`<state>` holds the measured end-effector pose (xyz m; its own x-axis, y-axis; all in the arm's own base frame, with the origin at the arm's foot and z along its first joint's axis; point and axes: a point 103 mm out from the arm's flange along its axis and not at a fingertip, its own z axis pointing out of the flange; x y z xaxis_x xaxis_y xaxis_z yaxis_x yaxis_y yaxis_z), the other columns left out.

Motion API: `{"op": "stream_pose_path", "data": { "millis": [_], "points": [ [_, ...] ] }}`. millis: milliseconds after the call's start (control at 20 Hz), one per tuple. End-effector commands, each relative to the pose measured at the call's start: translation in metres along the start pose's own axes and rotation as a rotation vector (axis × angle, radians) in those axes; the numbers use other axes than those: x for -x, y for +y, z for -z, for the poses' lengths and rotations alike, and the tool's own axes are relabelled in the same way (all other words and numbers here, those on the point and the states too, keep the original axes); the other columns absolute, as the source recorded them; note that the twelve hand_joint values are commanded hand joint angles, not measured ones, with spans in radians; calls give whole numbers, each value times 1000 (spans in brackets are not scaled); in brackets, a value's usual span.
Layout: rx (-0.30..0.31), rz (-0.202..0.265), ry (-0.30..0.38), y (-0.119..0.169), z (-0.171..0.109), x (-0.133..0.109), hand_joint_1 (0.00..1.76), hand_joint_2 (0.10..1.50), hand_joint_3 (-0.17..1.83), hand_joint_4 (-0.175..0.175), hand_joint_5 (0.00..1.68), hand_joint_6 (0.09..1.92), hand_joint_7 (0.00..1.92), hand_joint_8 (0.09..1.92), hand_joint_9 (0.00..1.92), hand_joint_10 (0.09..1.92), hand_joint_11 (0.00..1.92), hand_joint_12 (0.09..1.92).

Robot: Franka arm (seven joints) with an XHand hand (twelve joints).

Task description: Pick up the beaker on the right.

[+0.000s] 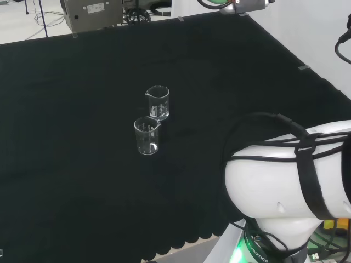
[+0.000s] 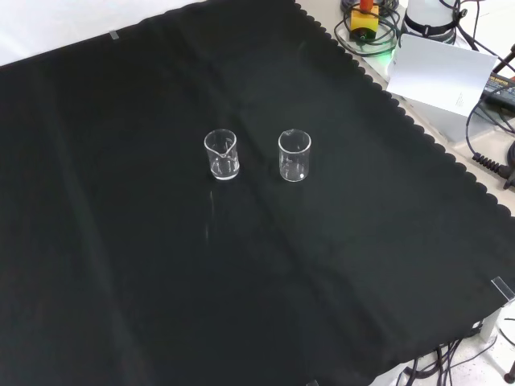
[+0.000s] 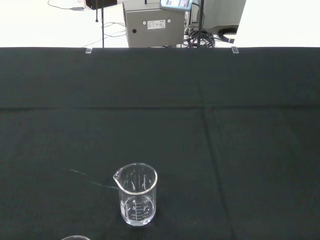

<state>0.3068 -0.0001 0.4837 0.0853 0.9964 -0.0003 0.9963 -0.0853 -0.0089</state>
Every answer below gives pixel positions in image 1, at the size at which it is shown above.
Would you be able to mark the clear glass beaker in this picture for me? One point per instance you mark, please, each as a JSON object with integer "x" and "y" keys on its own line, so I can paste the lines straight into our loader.
{"x": 146, "y": 137}
{"x": 159, "y": 104}

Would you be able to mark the black bench cloth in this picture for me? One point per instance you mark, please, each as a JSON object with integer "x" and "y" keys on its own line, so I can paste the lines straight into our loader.
{"x": 82, "y": 137}

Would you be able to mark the yellow stop button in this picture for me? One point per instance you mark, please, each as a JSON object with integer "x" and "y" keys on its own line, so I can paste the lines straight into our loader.
{"x": 333, "y": 225}

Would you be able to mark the dark tripod leg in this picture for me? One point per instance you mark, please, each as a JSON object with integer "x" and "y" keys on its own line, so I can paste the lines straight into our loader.
{"x": 43, "y": 19}

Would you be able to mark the grey metal box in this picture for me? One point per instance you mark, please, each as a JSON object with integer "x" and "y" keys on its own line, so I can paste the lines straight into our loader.
{"x": 93, "y": 13}

